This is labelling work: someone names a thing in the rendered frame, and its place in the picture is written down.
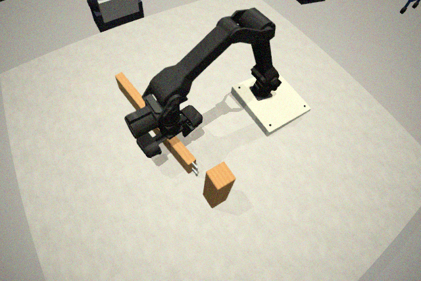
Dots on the wooden headboard post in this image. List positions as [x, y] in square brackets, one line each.
[218, 183]

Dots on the long wooden board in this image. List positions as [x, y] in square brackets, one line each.
[174, 145]

